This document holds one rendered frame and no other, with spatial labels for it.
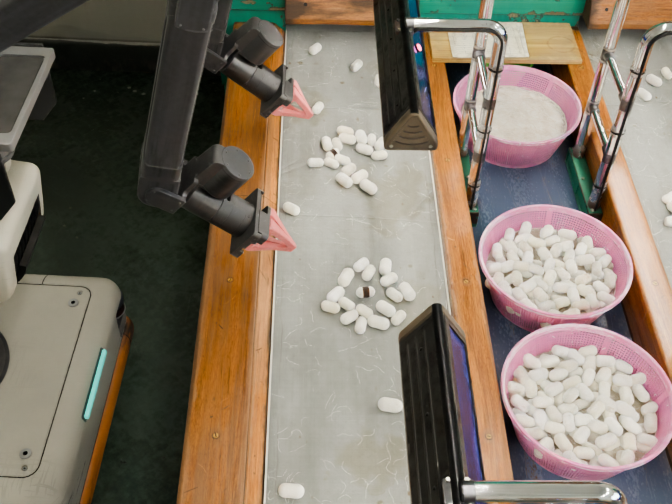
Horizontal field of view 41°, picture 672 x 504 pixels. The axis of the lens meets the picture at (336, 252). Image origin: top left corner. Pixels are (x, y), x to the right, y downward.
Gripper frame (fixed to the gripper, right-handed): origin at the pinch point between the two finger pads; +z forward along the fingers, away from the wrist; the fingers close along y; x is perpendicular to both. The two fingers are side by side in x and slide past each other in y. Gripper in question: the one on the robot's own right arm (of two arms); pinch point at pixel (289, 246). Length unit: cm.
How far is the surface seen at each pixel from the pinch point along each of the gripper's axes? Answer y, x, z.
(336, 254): 9.3, 4.4, 13.7
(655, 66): 68, -41, 70
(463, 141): 39, -13, 33
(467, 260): 6.0, -11.9, 29.7
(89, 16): 167, 98, -15
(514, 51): 68, -23, 42
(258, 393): -21.3, 10.7, 3.1
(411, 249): 10.8, -4.1, 24.2
